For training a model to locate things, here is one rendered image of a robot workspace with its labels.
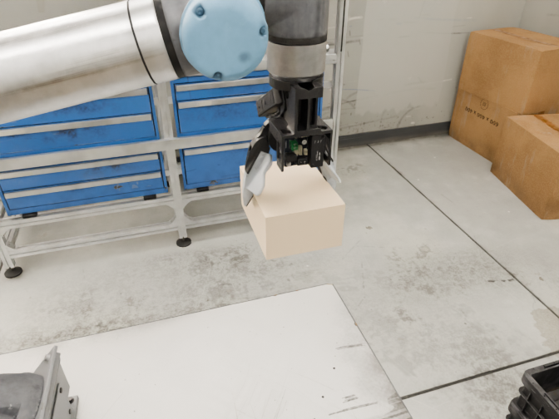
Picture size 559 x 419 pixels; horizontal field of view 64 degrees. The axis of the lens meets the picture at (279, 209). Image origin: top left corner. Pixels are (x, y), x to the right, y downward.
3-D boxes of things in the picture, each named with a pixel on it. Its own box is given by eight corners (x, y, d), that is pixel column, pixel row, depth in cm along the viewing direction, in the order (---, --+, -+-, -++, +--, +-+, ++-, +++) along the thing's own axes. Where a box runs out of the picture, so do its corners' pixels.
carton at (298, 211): (241, 204, 79) (239, 165, 75) (305, 194, 82) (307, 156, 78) (266, 259, 66) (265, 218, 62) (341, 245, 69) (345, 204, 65)
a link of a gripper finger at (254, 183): (235, 215, 63) (271, 162, 60) (227, 194, 68) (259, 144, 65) (254, 222, 65) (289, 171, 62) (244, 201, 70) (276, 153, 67)
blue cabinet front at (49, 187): (8, 214, 206) (-39, 96, 176) (168, 191, 224) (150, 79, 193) (7, 218, 204) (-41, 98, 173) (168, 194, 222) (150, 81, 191)
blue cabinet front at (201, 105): (184, 189, 226) (169, 77, 195) (318, 169, 244) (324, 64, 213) (185, 191, 224) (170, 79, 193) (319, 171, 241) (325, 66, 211)
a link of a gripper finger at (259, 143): (238, 170, 65) (271, 118, 62) (235, 165, 66) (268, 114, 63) (264, 182, 67) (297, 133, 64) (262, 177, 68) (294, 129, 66)
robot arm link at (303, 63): (259, 34, 58) (319, 30, 60) (260, 70, 61) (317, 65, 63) (276, 48, 52) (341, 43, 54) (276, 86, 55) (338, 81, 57)
